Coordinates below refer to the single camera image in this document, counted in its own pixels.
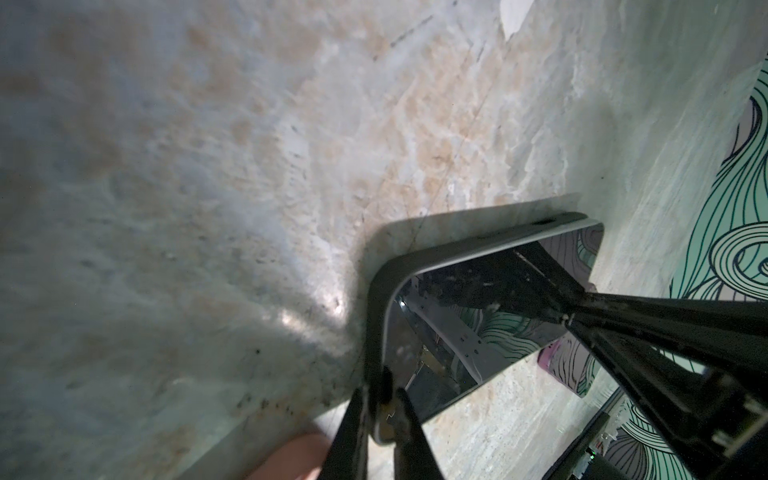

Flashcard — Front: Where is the black phone case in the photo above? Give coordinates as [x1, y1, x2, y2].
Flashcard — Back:
[363, 211, 592, 446]

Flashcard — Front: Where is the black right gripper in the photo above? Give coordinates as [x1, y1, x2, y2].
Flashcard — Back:
[567, 293, 767, 479]

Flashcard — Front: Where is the black screen silver phone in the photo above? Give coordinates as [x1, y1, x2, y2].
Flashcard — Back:
[381, 219, 605, 428]

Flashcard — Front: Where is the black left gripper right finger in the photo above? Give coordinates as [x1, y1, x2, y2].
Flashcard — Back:
[391, 388, 444, 480]

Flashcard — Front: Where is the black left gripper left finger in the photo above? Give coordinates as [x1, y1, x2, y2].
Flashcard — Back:
[317, 385, 369, 480]

